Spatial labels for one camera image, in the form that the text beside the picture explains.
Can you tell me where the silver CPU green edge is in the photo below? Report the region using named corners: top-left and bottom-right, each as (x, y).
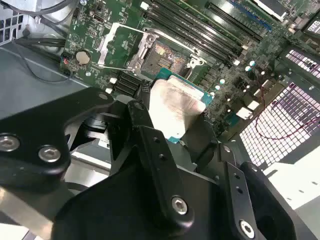
top-left (147, 66), bottom-right (215, 146)

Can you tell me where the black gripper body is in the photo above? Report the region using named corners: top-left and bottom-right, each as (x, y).
top-left (52, 147), bottom-right (311, 240)

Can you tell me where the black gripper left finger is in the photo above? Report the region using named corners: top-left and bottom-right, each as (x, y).
top-left (0, 86), bottom-right (196, 231)

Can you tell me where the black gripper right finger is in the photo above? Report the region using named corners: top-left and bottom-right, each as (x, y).
top-left (186, 116), bottom-right (256, 240)

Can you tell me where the metal socket cover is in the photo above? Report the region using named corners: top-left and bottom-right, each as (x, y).
top-left (97, 22), bottom-right (161, 75)

